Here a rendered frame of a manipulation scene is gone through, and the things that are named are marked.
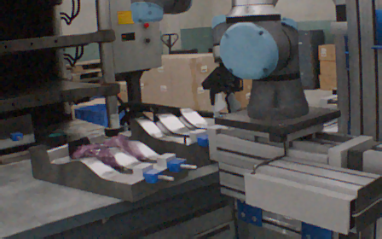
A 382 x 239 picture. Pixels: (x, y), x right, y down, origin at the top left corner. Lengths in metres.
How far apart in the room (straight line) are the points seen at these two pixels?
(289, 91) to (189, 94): 4.50
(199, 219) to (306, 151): 0.67
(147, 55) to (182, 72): 3.19
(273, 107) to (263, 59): 0.18
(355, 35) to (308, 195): 0.43
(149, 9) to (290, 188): 0.50
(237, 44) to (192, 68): 4.56
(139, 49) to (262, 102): 1.39
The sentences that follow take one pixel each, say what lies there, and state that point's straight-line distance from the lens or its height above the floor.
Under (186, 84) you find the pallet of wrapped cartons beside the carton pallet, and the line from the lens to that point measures 5.54.
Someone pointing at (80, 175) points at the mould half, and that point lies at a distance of 1.42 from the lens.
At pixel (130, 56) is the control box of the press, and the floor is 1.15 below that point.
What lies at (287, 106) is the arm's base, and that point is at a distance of 1.04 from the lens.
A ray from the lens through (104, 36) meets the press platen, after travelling 2.11.
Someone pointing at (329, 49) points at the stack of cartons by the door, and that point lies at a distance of 8.36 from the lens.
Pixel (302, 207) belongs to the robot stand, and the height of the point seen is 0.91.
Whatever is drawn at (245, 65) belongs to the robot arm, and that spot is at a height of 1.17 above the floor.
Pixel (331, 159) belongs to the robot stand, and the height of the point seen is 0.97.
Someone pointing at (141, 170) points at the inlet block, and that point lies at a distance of 1.30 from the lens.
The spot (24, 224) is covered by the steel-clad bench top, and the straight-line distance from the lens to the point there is 1.25.
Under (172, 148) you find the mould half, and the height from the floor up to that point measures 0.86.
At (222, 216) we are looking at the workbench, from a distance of 1.63.
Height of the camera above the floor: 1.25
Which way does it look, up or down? 10 degrees down
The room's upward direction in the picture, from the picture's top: 4 degrees counter-clockwise
